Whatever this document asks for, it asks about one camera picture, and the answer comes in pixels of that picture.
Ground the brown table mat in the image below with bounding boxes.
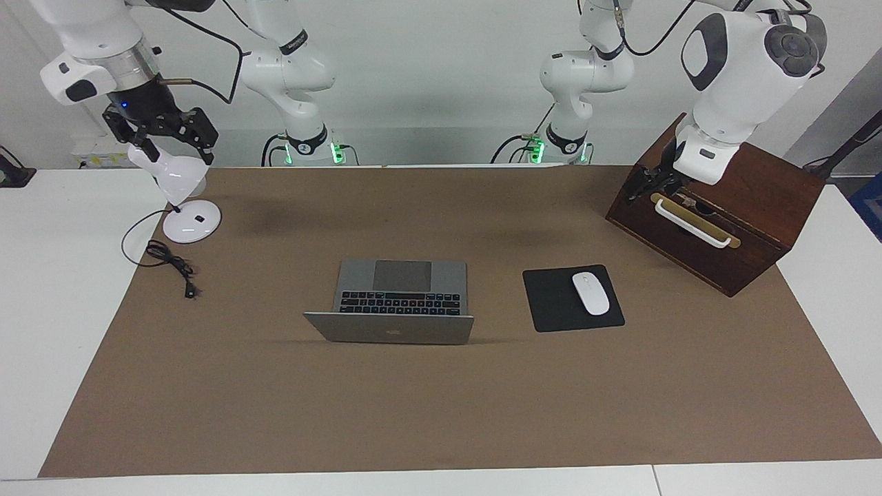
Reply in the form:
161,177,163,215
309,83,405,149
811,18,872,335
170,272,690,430
38,165,882,478

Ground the white computer mouse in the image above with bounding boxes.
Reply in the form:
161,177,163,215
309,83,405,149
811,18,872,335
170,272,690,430
572,272,611,316

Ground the silver laptop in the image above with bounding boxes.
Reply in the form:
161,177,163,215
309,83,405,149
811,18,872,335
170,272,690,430
303,259,475,345

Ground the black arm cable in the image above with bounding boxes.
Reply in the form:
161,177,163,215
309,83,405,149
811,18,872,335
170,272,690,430
124,0,245,105
610,0,814,57

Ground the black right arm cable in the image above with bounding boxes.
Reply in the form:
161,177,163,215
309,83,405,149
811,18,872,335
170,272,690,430
124,0,245,105

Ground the black base cable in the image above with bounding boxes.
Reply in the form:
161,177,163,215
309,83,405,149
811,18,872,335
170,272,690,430
491,103,555,165
260,133,287,167

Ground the white desk lamp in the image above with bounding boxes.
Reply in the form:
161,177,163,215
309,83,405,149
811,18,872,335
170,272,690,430
127,140,222,244

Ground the gold handle plate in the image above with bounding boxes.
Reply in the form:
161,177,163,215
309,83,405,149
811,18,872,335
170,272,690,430
650,193,741,249

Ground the black stand pole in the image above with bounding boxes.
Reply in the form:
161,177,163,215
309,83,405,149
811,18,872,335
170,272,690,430
803,110,882,181

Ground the dark brown wooden box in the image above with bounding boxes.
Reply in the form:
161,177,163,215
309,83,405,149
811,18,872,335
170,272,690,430
606,112,825,298

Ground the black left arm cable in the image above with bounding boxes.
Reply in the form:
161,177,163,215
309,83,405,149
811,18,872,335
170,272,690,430
610,0,814,57

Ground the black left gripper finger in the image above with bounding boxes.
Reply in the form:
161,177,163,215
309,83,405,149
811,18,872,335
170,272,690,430
626,169,652,204

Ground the white power strip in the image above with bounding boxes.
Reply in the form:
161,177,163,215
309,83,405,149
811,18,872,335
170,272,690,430
71,134,133,169

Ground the black clamp mount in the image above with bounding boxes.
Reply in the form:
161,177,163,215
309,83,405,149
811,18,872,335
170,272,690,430
0,146,37,188

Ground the blue bin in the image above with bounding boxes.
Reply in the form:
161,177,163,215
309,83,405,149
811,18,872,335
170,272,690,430
849,172,882,242

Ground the black lamp power cable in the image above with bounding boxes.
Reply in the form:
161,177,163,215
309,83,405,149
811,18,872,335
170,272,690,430
121,209,202,300

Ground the black mouse pad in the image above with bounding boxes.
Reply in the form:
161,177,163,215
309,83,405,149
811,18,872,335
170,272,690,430
522,265,626,333

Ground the white box handle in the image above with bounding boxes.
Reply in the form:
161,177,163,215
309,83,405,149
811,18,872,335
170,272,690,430
653,198,732,249

